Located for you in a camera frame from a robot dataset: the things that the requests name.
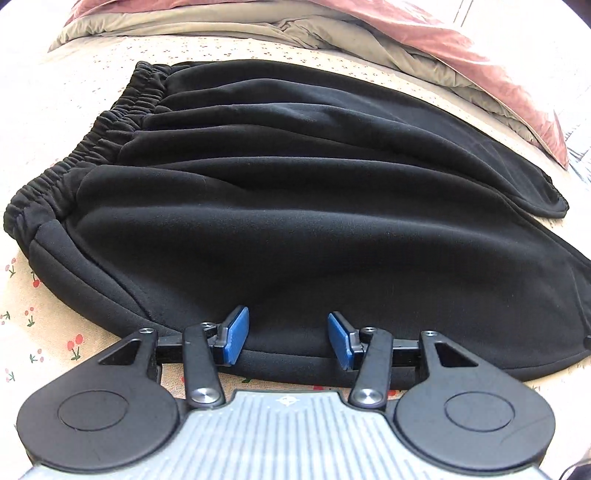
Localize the pink duvet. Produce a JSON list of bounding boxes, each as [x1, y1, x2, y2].
[[69, 0, 571, 169]]

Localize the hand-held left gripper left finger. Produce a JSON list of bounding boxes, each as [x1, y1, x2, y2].
[[98, 305, 251, 411]]

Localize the grey quilted blanket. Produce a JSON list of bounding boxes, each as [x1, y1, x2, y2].
[[564, 111, 591, 195]]

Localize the black pants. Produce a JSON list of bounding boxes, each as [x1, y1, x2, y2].
[[2, 60, 591, 384]]

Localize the cherry print bed sheet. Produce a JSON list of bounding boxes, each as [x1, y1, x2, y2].
[[0, 34, 591, 400]]

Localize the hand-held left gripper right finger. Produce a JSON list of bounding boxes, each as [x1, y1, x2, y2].
[[326, 311, 482, 411]]

